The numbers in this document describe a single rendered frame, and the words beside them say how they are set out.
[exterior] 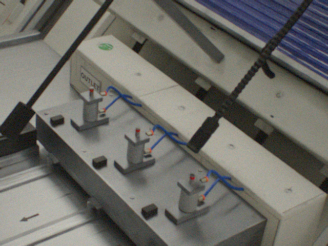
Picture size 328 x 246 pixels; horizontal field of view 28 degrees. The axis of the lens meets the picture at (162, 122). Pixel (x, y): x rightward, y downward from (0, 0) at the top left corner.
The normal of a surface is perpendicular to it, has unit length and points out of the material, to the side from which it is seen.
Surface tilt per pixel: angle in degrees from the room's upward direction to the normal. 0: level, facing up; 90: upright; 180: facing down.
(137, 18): 90
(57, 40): 90
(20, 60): 42
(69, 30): 90
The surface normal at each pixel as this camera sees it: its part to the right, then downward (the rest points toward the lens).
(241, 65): -0.51, -0.36
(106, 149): 0.11, -0.83
